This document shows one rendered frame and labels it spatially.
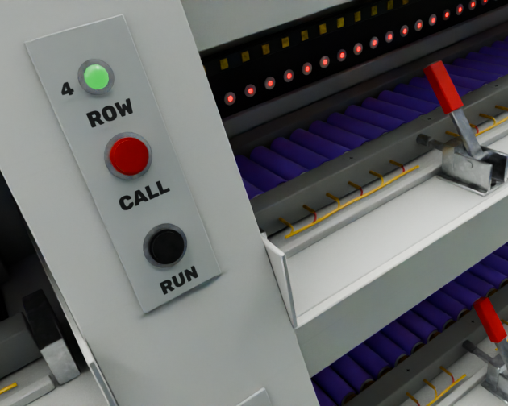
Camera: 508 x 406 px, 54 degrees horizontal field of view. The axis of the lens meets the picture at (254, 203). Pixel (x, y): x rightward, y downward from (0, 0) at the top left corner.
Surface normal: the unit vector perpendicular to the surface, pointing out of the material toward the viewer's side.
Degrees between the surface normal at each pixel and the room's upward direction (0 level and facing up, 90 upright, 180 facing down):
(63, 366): 106
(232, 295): 90
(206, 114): 90
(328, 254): 16
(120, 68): 90
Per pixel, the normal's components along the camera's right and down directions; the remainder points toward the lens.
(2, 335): -0.17, -0.83
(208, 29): 0.54, 0.37
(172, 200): 0.47, 0.13
